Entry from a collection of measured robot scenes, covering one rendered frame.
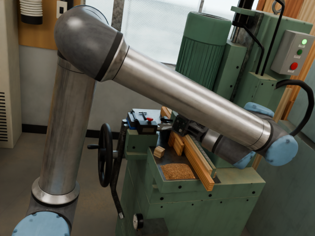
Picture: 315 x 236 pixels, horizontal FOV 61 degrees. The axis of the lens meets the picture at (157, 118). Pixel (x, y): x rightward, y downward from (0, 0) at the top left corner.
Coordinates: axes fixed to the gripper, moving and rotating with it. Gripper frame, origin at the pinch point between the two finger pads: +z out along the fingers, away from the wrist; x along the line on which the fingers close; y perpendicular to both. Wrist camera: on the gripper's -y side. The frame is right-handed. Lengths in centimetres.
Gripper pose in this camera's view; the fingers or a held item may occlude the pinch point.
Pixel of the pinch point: (164, 106)
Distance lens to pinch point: 105.1
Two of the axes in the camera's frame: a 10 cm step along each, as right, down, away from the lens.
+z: -7.9, -4.9, 3.8
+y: -5.2, 1.8, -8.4
